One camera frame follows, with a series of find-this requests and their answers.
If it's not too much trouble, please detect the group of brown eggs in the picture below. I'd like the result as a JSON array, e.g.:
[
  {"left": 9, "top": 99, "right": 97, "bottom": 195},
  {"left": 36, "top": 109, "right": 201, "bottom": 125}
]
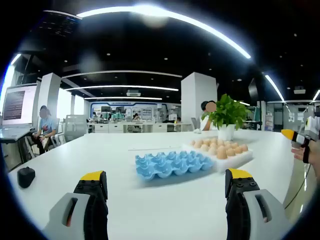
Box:
[{"left": 190, "top": 138, "right": 249, "bottom": 160}]

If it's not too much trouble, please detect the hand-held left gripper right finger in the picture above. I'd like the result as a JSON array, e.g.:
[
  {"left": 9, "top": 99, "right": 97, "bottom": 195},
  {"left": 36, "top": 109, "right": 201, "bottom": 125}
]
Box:
[{"left": 224, "top": 168, "right": 295, "bottom": 240}]

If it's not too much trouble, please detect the green potted plant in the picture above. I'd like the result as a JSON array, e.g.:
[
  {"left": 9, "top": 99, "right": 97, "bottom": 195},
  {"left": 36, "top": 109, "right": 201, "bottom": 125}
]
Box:
[{"left": 201, "top": 93, "right": 252, "bottom": 141}]

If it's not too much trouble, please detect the black cable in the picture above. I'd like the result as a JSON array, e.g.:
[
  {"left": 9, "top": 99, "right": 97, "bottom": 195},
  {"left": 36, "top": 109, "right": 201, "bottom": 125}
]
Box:
[{"left": 283, "top": 163, "right": 313, "bottom": 210}]

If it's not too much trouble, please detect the blue egg tray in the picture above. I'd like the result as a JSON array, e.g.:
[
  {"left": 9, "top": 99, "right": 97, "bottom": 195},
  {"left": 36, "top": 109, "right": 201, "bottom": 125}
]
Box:
[{"left": 135, "top": 150, "right": 215, "bottom": 181}]

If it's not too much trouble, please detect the white table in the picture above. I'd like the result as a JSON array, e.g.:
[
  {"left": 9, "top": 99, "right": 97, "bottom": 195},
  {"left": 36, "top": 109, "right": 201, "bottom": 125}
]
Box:
[{"left": 7, "top": 129, "right": 296, "bottom": 240}]

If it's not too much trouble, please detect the large monitor screen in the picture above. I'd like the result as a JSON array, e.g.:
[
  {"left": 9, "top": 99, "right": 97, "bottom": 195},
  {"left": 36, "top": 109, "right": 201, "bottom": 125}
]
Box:
[{"left": 1, "top": 83, "right": 38, "bottom": 127}]

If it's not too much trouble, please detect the person's right hand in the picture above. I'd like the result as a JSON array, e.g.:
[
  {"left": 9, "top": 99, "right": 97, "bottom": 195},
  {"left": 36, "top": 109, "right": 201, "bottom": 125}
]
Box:
[{"left": 290, "top": 139, "right": 320, "bottom": 166}]

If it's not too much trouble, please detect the grey desk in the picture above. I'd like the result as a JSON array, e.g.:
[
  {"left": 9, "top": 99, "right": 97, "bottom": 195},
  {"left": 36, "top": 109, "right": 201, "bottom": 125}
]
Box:
[{"left": 0, "top": 124, "right": 37, "bottom": 151}]

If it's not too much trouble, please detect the black pouch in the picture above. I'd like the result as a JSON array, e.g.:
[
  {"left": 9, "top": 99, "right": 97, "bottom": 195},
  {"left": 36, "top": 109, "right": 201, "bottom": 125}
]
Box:
[{"left": 16, "top": 166, "right": 36, "bottom": 189}]

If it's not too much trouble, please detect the white foam egg holder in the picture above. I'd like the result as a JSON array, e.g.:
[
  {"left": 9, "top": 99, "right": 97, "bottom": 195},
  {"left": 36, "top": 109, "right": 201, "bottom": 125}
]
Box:
[{"left": 181, "top": 138, "right": 254, "bottom": 173}]

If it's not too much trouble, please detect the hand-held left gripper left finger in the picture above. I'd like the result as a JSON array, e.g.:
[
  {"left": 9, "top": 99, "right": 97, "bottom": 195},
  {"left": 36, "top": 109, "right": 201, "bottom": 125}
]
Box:
[{"left": 41, "top": 170, "right": 110, "bottom": 240}]

